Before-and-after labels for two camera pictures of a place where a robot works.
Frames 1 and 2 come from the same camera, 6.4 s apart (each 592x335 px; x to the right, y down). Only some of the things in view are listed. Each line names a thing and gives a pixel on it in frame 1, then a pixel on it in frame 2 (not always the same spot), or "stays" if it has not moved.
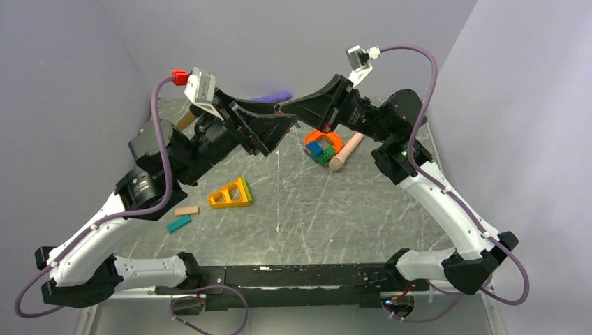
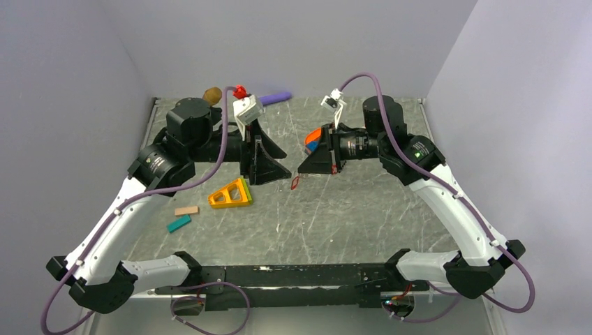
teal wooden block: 179,223 stays
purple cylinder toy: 278,97 stays
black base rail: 293,286 stays
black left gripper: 255,125 to 255,160
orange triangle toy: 232,195 stays
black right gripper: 314,109 to 320,160
